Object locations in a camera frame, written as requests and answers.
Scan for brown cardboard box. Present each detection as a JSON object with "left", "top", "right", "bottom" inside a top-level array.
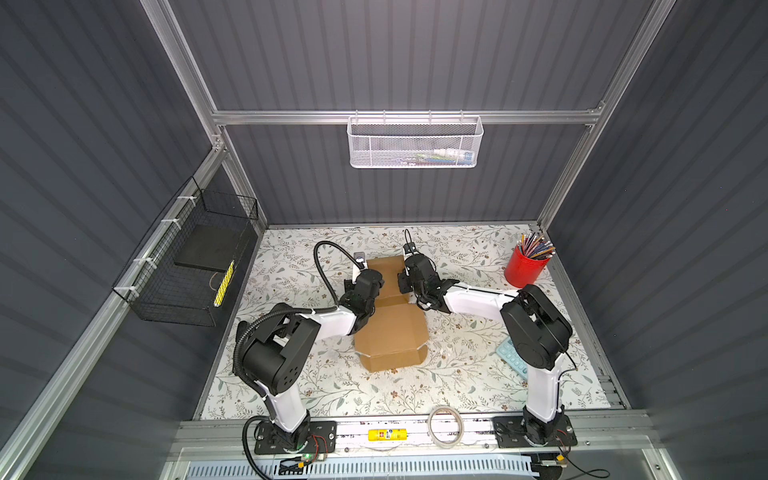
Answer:
[{"left": 354, "top": 255, "right": 429, "bottom": 373}]

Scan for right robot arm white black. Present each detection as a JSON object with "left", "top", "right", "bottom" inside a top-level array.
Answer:
[{"left": 398, "top": 240, "right": 573, "bottom": 425}]

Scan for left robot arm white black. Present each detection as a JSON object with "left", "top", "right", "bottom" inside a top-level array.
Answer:
[{"left": 233, "top": 262, "right": 385, "bottom": 434}]

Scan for red metal pencil cup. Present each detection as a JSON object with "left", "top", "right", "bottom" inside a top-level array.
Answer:
[{"left": 504, "top": 245, "right": 554, "bottom": 288}]

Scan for teal calculator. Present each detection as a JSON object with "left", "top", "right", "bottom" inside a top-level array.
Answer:
[{"left": 495, "top": 337, "right": 528, "bottom": 380}]

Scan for bundle of coloured pencils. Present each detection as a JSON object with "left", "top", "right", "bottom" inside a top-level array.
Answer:
[{"left": 516, "top": 233, "right": 556, "bottom": 261}]

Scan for black stapler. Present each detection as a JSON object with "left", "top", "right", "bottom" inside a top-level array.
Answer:
[{"left": 235, "top": 321, "right": 252, "bottom": 345}]

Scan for markers in white basket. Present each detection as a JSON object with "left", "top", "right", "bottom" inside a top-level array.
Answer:
[{"left": 399, "top": 148, "right": 476, "bottom": 168}]

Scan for yellow striped tool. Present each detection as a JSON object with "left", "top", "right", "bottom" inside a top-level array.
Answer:
[{"left": 213, "top": 261, "right": 235, "bottom": 308}]

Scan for yellow spirit level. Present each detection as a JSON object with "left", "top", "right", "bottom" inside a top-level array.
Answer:
[{"left": 367, "top": 429, "right": 408, "bottom": 442}]

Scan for black foam pad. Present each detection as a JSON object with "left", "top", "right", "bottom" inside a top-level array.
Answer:
[{"left": 174, "top": 225, "right": 240, "bottom": 273}]

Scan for clear tape roll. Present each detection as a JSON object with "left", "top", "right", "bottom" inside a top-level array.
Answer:
[{"left": 426, "top": 405, "right": 465, "bottom": 449}]

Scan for black corrugated cable hose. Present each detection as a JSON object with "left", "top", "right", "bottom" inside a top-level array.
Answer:
[{"left": 232, "top": 240, "right": 364, "bottom": 480}]

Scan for white wire mesh basket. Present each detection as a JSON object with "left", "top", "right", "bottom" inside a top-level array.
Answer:
[{"left": 346, "top": 114, "right": 485, "bottom": 169}]

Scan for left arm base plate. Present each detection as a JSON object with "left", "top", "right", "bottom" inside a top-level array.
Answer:
[{"left": 253, "top": 420, "right": 338, "bottom": 455}]

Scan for black wire mesh basket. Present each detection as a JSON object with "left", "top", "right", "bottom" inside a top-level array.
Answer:
[{"left": 113, "top": 180, "right": 259, "bottom": 327}]

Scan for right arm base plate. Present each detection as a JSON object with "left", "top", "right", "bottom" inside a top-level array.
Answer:
[{"left": 492, "top": 408, "right": 578, "bottom": 448}]

